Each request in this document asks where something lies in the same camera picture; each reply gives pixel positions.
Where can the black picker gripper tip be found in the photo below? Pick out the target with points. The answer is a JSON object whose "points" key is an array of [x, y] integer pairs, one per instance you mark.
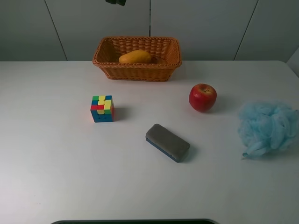
{"points": [[118, 2]]}

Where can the yellow orange mango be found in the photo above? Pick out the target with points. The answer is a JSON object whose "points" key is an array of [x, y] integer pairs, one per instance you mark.
{"points": [[136, 56]]}

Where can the orange wicker basket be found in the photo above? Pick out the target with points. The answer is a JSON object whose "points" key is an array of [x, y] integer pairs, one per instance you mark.
{"points": [[164, 51]]}

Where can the multicoloured puzzle cube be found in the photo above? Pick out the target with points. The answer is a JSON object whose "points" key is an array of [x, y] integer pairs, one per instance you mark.
{"points": [[102, 109]]}

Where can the red apple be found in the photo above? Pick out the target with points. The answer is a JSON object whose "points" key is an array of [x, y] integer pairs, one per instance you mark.
{"points": [[202, 97]]}

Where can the grey blue board eraser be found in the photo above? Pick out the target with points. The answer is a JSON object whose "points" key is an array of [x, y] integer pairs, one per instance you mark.
{"points": [[167, 142]]}

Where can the light blue bath pouf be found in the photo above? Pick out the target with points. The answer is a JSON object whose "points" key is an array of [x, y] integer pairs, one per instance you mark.
{"points": [[267, 128]]}

